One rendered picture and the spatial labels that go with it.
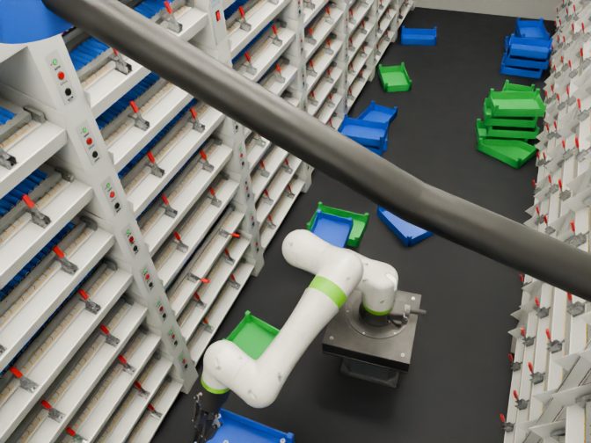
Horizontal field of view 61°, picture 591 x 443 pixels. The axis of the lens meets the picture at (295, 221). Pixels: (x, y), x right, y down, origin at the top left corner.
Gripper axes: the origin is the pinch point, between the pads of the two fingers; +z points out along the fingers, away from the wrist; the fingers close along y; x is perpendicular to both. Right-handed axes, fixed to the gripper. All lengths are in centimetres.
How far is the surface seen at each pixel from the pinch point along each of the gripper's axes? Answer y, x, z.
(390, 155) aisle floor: 104, -198, -38
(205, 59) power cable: -50, 58, -133
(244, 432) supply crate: -0.3, -19.7, 9.2
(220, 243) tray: 69, -46, -19
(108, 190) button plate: 45, 18, -66
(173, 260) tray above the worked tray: 56, -15, -26
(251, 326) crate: 53, -65, 23
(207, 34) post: 80, -26, -104
